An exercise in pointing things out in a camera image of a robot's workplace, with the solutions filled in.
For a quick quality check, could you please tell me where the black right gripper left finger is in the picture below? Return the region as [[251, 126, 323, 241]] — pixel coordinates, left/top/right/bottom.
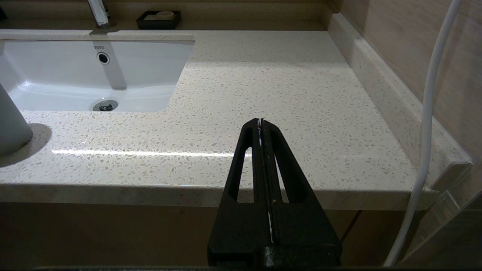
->
[[208, 119, 272, 268]]

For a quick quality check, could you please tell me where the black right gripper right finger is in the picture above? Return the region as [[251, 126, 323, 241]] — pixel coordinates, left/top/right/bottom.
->
[[262, 118, 342, 268]]

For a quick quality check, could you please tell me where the wooden vanity cabinet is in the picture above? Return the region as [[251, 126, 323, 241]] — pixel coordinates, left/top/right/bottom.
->
[[0, 202, 426, 268]]

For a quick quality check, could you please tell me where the chrome sink drain stopper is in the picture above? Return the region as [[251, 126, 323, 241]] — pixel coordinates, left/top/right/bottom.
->
[[93, 99, 118, 112]]

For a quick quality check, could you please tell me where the black soap dish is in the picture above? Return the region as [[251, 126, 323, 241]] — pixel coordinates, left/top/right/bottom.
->
[[136, 11, 182, 30]]

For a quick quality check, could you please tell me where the round beige soap bar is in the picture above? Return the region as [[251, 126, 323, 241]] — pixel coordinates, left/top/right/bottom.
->
[[145, 11, 175, 21]]

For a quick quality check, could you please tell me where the white ceramic sink basin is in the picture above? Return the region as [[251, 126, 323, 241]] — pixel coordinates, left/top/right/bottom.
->
[[0, 40, 195, 112]]

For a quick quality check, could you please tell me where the grey cup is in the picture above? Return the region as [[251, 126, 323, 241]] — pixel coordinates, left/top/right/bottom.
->
[[0, 84, 34, 157]]

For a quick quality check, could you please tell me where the chrome faucet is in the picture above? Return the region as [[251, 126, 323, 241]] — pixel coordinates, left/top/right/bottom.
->
[[87, 0, 115, 29]]

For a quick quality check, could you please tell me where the white cable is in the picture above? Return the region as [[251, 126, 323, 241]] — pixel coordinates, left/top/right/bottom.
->
[[384, 0, 463, 267]]

